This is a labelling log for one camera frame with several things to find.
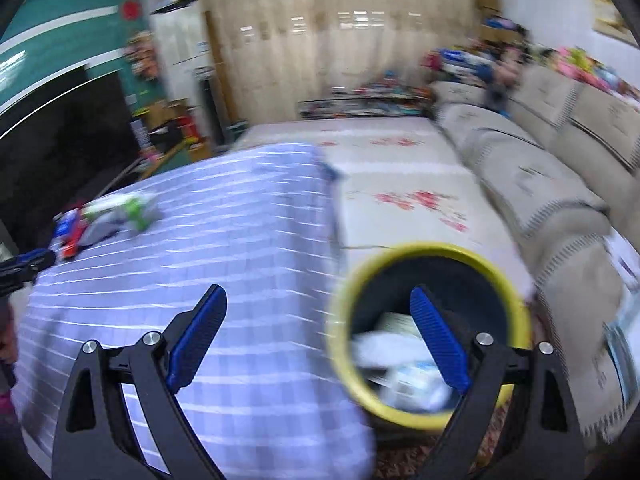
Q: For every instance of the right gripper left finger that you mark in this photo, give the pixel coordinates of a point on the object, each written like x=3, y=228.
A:
x=94, y=436

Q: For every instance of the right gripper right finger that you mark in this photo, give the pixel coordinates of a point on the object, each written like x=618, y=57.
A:
x=540, y=438

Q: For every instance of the white plastic yogurt cup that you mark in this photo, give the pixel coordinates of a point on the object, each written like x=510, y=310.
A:
x=415, y=388

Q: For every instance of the white green plastic bottle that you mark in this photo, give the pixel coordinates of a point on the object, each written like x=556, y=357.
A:
x=137, y=209

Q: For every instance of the pale green carton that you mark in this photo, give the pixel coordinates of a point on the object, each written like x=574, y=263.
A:
x=397, y=323

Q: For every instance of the yellow rimmed black trash bin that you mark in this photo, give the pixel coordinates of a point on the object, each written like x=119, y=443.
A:
x=465, y=283

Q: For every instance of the blue checkered tablecloth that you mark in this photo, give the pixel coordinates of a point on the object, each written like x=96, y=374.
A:
x=265, y=403

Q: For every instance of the red snack packet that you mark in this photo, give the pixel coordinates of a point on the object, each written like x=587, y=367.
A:
x=70, y=247

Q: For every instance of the blue tissue pack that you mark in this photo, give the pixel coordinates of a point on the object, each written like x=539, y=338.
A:
x=64, y=224

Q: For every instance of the floral floor mat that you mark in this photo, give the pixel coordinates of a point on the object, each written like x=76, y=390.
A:
x=399, y=181

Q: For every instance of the beige sectional sofa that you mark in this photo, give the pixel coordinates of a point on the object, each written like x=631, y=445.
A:
x=561, y=166

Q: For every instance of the black flat television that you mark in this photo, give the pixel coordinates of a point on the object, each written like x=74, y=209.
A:
x=64, y=153

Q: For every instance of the black tower fan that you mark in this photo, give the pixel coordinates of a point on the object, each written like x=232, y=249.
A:
x=213, y=103

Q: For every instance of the low shelf with toys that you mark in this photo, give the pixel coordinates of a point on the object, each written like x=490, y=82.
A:
x=386, y=97

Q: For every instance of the artificial flower bouquet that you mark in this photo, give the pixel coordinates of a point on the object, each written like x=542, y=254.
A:
x=141, y=55

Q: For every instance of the pile of plush toys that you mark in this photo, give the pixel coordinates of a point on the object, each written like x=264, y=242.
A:
x=497, y=61

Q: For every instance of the white standing air conditioner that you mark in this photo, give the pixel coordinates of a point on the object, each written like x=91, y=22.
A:
x=183, y=53

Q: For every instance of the beige lace curtain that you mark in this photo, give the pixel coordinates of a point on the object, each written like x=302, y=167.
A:
x=279, y=52

